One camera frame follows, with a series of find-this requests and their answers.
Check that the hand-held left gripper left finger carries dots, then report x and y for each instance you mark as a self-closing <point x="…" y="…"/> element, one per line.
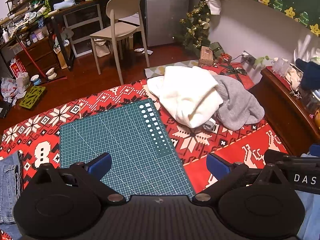
<point x="100" y="164"/>

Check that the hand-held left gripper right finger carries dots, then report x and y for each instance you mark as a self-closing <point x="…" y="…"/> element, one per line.
<point x="217" y="165"/>

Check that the white knit sweater vest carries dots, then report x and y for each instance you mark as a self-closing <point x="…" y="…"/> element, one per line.
<point x="185" y="92"/>

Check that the green cutting mat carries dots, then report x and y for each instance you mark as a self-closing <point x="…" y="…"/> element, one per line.
<point x="125" y="135"/>

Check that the light blue cloth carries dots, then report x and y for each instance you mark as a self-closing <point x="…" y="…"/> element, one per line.
<point x="310" y="212"/>

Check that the wooden nightstand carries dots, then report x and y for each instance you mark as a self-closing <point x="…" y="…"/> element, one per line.
<point x="282" y="110"/>

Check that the grey sweater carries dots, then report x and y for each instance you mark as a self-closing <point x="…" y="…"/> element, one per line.
<point x="240" y="105"/>

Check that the red printed blanket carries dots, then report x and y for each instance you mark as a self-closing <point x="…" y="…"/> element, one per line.
<point x="32" y="130"/>

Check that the blue jeans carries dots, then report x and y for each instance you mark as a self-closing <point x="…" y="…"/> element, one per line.
<point x="10" y="185"/>

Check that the navy knit hat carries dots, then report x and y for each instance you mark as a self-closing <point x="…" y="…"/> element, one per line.
<point x="308" y="73"/>

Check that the green lattice board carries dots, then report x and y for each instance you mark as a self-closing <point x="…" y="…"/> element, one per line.
<point x="32" y="97"/>

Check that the blue white ceramic pot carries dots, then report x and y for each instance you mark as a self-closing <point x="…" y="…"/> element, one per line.
<point x="35" y="80"/>

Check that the checkered green rug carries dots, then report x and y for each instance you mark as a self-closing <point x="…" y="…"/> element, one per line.
<point x="155" y="70"/>

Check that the woven gift box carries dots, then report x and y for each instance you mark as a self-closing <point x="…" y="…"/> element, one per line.
<point x="206" y="56"/>

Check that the black flat case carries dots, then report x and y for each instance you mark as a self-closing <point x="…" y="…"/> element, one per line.
<point x="4" y="108"/>

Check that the white tote bag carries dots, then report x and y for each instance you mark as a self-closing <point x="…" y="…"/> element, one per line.
<point x="102" y="48"/>

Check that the green gift box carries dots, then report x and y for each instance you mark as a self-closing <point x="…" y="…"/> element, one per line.
<point x="216" y="48"/>

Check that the printed plastic bag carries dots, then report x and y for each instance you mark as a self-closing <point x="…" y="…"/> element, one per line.
<point x="10" y="88"/>

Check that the crumpled white paper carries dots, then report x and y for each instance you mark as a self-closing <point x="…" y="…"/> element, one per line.
<point x="143" y="51"/>

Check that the red printed box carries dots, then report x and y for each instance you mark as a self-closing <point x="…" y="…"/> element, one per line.
<point x="17" y="67"/>

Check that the brown wooden drawer cabinet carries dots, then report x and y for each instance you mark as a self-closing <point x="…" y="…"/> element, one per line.
<point x="37" y="52"/>

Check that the red broom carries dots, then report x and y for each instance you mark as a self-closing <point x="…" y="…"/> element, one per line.
<point x="27" y="55"/>

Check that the white drawer unit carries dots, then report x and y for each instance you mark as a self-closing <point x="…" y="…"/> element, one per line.
<point x="83" y="30"/>

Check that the small Christmas tree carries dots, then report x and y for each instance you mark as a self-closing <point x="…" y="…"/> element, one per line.
<point x="196" y="30"/>

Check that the beige chair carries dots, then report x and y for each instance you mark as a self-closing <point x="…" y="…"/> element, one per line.
<point x="117" y="27"/>

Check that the white lotion bottle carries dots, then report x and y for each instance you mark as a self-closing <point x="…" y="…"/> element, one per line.
<point x="5" y="36"/>

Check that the white hanging cloth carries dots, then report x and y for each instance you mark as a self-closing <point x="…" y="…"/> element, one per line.
<point x="213" y="5"/>

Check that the grey refrigerator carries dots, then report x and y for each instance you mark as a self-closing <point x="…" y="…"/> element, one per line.
<point x="165" y="12"/>

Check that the light blue pouch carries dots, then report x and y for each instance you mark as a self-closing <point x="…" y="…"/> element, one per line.
<point x="64" y="5"/>

